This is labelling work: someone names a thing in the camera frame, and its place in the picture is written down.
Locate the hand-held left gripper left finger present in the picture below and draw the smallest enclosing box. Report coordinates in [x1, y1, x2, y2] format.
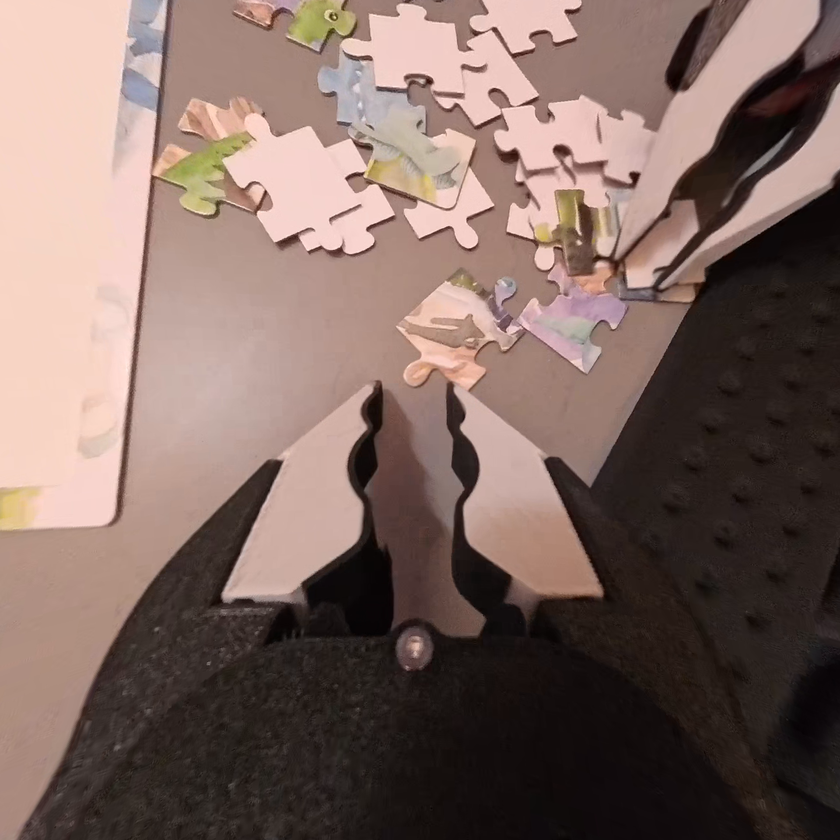
[221, 382, 383, 618]

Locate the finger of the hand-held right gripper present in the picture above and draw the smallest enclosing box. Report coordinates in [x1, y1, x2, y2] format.
[616, 0, 824, 263]
[622, 97, 840, 301]

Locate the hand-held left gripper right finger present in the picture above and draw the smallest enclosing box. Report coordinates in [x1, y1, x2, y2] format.
[446, 382, 605, 618]

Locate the pile of puzzle pieces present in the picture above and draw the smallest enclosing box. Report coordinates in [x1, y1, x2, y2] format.
[152, 0, 706, 392]

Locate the landscape jigsaw puzzle board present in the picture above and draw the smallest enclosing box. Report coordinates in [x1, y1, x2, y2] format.
[0, 0, 170, 531]

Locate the grey desk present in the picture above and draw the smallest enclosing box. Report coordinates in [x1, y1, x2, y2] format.
[0, 0, 713, 840]

